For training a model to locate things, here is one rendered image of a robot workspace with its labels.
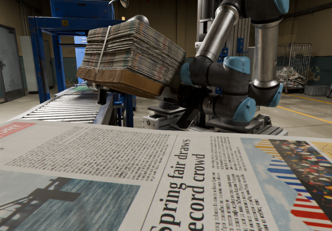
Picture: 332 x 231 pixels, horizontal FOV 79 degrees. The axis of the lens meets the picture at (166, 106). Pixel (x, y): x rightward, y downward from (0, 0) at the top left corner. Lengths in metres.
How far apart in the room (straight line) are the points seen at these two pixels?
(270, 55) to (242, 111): 0.41
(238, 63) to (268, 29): 0.34
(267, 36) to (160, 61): 0.44
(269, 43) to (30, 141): 0.87
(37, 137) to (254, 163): 0.20
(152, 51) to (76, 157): 0.62
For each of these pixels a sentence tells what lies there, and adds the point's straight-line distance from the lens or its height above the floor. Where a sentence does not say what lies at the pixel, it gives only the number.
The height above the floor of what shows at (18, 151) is 1.07.
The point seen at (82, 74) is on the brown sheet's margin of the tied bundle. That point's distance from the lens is 0.96.
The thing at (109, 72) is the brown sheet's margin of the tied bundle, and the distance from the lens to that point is 0.76.
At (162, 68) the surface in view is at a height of 1.11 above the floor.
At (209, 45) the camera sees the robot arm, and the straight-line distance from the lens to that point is 0.74.
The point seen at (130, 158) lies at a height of 1.07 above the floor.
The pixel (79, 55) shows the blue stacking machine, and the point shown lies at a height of 1.26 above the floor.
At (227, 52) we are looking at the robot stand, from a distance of 1.30.
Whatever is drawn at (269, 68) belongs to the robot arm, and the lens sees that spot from 0.99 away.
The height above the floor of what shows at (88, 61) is 1.14.
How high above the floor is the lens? 1.14
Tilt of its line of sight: 13 degrees down
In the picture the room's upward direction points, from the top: straight up
